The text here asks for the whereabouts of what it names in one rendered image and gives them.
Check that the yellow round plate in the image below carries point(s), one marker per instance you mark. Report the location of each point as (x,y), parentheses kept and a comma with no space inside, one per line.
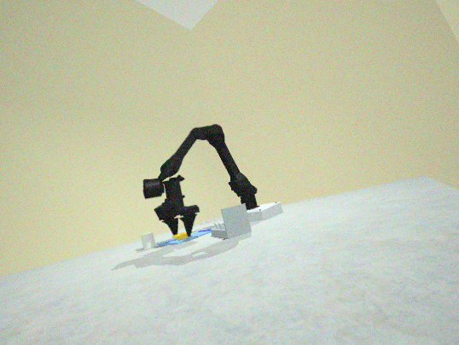
(181,235)

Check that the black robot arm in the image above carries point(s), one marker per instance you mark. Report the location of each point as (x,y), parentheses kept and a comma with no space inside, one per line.
(215,136)

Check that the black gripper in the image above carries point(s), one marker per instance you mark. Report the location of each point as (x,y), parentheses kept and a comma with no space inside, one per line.
(188,214)

